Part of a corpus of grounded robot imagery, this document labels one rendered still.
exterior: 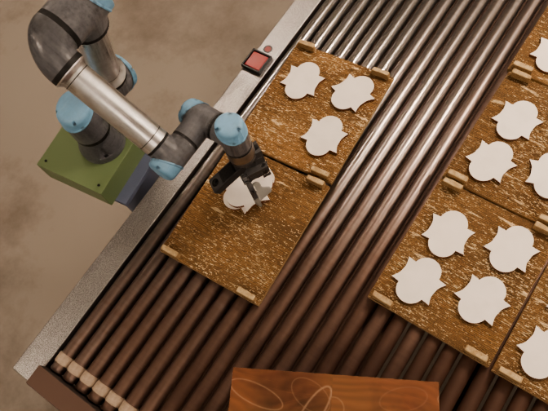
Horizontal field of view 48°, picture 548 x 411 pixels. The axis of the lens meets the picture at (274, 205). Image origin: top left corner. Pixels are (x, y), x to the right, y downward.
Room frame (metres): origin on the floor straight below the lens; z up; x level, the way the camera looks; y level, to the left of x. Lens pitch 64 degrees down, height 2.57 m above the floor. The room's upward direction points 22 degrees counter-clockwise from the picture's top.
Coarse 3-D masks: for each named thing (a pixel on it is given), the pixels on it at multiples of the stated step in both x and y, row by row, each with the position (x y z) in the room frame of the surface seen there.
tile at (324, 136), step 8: (312, 120) 1.00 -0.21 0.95; (320, 120) 0.99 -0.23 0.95; (328, 120) 0.98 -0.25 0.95; (336, 120) 0.97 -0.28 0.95; (312, 128) 0.98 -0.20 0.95; (320, 128) 0.97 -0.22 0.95; (328, 128) 0.96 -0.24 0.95; (336, 128) 0.94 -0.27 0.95; (304, 136) 0.96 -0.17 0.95; (312, 136) 0.95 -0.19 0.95; (320, 136) 0.94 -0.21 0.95; (328, 136) 0.93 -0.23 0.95; (336, 136) 0.92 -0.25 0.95; (344, 136) 0.91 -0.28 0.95; (312, 144) 0.92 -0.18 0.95; (320, 144) 0.91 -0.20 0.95; (328, 144) 0.90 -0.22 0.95; (336, 144) 0.89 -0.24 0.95; (312, 152) 0.90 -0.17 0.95; (320, 152) 0.89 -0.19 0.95; (328, 152) 0.88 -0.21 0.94; (336, 152) 0.87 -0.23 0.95
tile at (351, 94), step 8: (352, 80) 1.08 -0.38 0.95; (360, 80) 1.07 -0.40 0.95; (368, 80) 1.06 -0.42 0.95; (336, 88) 1.08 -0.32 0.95; (344, 88) 1.07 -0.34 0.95; (352, 88) 1.06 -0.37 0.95; (360, 88) 1.05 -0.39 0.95; (368, 88) 1.04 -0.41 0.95; (336, 96) 1.05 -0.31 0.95; (344, 96) 1.04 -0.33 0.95; (352, 96) 1.03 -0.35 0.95; (360, 96) 1.02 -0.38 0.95; (368, 96) 1.01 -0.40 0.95; (336, 104) 1.02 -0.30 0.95; (344, 104) 1.01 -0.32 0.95; (352, 104) 1.00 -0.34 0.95; (360, 104) 0.99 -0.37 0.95
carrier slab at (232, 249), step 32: (224, 160) 1.00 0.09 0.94; (224, 192) 0.89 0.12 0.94; (288, 192) 0.81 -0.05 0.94; (320, 192) 0.77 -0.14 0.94; (192, 224) 0.83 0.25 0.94; (224, 224) 0.79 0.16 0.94; (256, 224) 0.75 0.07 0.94; (288, 224) 0.71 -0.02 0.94; (192, 256) 0.73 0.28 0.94; (224, 256) 0.69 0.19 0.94; (256, 256) 0.66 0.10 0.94; (288, 256) 0.62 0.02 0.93; (256, 288) 0.57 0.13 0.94
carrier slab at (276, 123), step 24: (288, 72) 1.22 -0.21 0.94; (336, 72) 1.14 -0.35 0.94; (360, 72) 1.11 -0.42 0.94; (264, 96) 1.16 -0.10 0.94; (264, 120) 1.08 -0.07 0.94; (288, 120) 1.04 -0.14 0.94; (360, 120) 0.95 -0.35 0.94; (264, 144) 0.99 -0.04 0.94; (288, 144) 0.96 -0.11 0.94; (336, 168) 0.82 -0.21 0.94
